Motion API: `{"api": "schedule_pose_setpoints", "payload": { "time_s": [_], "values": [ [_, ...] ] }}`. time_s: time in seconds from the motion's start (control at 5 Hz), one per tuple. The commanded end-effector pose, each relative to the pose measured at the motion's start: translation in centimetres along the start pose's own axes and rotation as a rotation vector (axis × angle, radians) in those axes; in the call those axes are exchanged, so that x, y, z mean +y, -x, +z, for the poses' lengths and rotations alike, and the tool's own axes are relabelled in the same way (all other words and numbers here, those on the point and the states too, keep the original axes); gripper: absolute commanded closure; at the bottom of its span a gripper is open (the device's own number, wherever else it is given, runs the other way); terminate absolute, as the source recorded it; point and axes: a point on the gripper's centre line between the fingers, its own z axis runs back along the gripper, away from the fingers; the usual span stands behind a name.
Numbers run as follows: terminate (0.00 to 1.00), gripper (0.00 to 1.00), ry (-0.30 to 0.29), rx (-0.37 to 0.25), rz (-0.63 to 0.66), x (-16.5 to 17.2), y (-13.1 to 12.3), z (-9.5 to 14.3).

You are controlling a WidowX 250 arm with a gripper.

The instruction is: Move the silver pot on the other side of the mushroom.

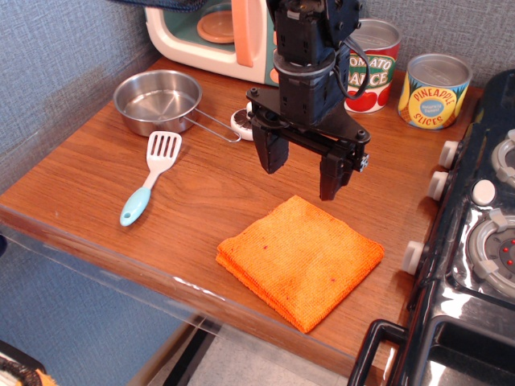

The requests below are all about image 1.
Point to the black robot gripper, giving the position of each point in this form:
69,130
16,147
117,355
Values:
307,109

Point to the stainless steel pot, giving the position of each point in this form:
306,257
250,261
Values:
166,100

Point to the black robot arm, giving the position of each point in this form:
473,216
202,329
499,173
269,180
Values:
312,58

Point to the white toy mushroom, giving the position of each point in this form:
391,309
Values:
240,123

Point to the orange folded cloth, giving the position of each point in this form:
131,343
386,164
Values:
300,261

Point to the tomato sauce can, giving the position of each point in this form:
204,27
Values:
369,81

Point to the white stove knob middle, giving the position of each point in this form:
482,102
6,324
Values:
437,185

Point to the white stove knob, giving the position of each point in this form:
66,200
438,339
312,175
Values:
412,256
437,185
448,153

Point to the teal toy microwave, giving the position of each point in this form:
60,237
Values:
249,57

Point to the white stove knob front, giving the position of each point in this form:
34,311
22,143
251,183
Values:
412,256

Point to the white stove knob rear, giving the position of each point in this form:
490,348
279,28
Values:
448,153

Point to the pineapple slices can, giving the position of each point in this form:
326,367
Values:
434,89

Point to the orange plate in microwave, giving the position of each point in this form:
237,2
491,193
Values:
217,27

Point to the white round stove button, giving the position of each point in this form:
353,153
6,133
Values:
483,192

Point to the grey stove burner rear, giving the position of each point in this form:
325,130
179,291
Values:
503,171

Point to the grey stove burner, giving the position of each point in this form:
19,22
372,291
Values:
491,251
503,171

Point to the grey stove burner front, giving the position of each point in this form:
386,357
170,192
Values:
491,251

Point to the black toy stove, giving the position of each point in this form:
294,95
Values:
460,330

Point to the white spatula blue handle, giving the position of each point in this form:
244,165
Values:
161,153

